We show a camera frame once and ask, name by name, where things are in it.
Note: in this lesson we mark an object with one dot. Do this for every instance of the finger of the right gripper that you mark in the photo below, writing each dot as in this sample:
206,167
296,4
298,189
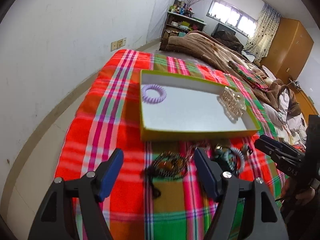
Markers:
272,142

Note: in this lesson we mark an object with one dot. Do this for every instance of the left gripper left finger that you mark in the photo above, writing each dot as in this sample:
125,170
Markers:
55,218

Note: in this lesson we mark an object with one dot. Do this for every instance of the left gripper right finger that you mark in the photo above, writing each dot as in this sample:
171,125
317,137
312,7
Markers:
261,218

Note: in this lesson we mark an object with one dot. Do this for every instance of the translucent pink hair claw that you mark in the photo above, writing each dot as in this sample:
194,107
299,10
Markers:
233,104

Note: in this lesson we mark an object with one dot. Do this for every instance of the black tie with pink bead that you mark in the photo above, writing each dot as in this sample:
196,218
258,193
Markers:
246,150

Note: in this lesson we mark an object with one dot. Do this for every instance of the person's right hand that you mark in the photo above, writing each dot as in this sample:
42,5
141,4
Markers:
302,198

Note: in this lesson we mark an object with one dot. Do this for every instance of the white pink quilt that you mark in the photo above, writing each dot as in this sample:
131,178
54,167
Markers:
284,111

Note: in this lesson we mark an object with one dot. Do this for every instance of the folded plaid cloth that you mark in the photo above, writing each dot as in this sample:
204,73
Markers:
251,77

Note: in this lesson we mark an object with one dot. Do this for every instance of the wooden wardrobe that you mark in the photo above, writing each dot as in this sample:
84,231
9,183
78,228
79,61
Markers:
289,50

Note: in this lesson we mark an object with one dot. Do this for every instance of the plaid red green bedspread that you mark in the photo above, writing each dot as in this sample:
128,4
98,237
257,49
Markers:
108,118

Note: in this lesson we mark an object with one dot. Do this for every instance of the yellow-green shallow box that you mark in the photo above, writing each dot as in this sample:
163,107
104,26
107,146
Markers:
177,107

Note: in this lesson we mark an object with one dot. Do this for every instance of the dark brown clothing pile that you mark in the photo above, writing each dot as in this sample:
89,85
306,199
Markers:
229,40

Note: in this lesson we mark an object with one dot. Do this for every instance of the floral curtain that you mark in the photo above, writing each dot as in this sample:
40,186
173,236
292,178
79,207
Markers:
267,25

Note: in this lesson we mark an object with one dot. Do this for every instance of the brown fleece blanket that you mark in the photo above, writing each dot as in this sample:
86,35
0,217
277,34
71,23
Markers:
207,49

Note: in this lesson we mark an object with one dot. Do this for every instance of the black television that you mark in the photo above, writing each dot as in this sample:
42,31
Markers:
221,27

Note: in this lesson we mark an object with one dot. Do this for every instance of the window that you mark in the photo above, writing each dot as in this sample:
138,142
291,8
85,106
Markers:
232,17

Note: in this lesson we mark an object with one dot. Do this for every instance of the wooden shelf unit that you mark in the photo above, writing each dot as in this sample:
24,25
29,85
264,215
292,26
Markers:
178,23

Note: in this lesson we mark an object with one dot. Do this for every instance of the wall socket panel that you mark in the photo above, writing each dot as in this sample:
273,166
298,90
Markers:
118,44

